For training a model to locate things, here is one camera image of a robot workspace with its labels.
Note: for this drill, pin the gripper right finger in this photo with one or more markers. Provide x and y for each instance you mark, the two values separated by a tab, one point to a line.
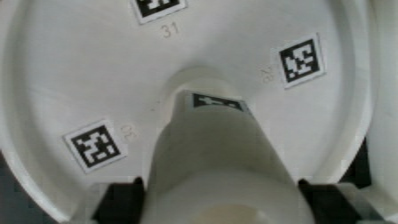
339	204

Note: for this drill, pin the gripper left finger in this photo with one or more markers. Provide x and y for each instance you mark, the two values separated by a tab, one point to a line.
118	208

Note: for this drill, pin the white cylindrical table leg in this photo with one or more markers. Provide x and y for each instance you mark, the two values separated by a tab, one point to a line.
220	181

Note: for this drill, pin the white round table top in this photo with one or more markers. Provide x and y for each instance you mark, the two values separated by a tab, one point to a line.
104	56

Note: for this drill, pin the white obstacle wall block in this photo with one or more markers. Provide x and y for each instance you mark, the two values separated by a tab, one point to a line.
383	134

